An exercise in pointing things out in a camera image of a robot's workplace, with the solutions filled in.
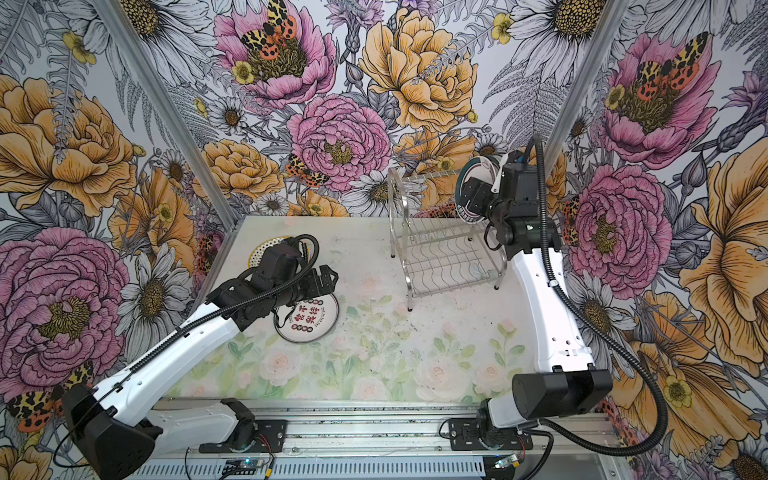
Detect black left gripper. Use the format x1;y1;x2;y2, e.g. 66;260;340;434
273;265;337;307

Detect yellow rim dotted plate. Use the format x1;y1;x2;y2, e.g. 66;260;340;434
248;236;287;268

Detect green rim plate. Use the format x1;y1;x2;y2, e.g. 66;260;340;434
274;294;340;344
454;156;501;224

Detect chrome wire dish rack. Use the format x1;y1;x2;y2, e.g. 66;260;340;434
386;168;507;311

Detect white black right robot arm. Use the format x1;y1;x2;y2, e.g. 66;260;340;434
455;155;612;449

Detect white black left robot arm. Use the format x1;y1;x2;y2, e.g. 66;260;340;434
62;234;338;479

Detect small green circuit board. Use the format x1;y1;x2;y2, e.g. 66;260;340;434
221;458;262;478

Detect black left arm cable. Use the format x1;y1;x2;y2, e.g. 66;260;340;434
53;233;320;469

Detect black corrugated right cable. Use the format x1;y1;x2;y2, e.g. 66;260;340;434
530;133;669;480

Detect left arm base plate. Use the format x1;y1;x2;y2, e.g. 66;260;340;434
198;420;288;454

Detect aluminium mounting rail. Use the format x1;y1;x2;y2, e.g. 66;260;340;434
131;405;631;479

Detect right aluminium corner post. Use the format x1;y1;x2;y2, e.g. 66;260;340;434
537;0;630;178

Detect aluminium corner post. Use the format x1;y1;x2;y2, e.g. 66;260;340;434
94;1;238;232
537;0;630;178

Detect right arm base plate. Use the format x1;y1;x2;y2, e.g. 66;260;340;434
439;417;533;451

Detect left aluminium corner post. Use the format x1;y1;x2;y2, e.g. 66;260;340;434
94;1;238;232

